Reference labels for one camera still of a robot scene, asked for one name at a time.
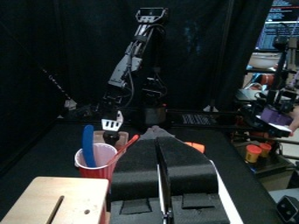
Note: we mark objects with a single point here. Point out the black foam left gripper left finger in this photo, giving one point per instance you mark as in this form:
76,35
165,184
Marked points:
133,169

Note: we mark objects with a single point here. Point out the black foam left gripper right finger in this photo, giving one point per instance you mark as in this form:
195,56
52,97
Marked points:
187,169

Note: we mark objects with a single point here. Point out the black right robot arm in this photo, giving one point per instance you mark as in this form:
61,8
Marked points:
133,55

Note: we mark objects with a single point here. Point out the orange toy salmon piece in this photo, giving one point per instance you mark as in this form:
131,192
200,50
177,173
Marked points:
195,146

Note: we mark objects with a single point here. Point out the red plastic utensil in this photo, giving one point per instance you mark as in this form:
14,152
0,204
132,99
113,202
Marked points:
124,147

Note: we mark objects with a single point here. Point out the red plastic cup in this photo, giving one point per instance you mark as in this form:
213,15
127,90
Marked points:
99,170

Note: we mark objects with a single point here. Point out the blue plastic utensil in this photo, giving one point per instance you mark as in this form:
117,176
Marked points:
88,145

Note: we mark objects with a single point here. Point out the grey pink toy fish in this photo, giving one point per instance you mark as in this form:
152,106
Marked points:
155,132

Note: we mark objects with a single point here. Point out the white paper tag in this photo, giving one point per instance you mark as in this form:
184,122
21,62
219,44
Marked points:
69,104

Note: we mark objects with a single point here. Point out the orange-lidded yellow jar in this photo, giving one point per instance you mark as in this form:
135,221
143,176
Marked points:
252,153

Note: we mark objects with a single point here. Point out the purple plastic block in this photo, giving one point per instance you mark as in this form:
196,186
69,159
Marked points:
273,116

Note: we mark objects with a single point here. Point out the black box with white marks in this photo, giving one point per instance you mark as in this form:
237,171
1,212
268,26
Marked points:
288,208

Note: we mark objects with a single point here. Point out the white bowl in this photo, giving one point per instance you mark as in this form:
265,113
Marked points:
263,59

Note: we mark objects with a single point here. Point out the computer monitor with text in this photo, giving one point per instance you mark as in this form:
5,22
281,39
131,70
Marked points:
277,23

